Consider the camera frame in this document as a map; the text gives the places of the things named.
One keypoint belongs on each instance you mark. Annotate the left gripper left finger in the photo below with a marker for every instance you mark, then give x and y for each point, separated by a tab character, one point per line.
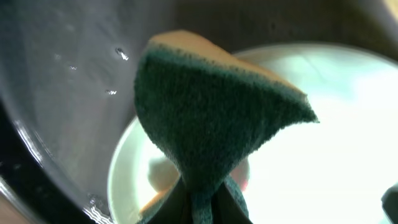
176	208

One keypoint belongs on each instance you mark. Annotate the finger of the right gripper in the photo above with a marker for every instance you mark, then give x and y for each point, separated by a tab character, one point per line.
389	204

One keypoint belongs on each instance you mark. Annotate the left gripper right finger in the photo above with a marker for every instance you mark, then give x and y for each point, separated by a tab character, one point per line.
226	210

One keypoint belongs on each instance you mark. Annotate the mint plate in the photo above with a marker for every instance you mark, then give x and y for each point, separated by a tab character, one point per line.
335	170

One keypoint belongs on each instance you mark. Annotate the green yellow sponge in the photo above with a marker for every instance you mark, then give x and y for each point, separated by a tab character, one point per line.
207	110

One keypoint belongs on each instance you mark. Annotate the black round tray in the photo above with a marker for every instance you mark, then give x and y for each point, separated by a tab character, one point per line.
67	73

